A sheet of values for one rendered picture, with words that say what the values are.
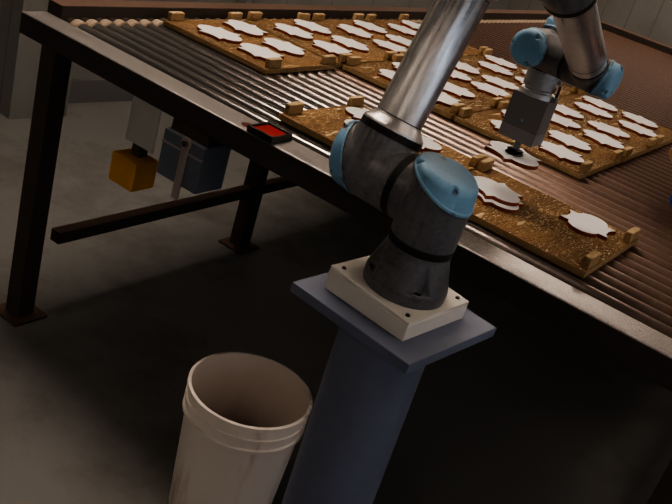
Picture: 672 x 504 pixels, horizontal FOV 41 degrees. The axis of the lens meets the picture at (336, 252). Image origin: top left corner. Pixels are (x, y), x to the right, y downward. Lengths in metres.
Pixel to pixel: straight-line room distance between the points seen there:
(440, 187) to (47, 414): 1.45
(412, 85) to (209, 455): 1.01
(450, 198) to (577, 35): 0.39
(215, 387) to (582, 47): 1.21
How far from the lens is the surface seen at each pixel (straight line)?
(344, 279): 1.53
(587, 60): 1.74
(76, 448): 2.45
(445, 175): 1.45
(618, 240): 2.11
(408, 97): 1.51
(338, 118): 2.28
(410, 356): 1.45
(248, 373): 2.28
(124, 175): 2.35
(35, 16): 2.60
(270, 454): 2.10
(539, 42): 1.85
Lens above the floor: 1.58
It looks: 25 degrees down
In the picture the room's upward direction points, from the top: 17 degrees clockwise
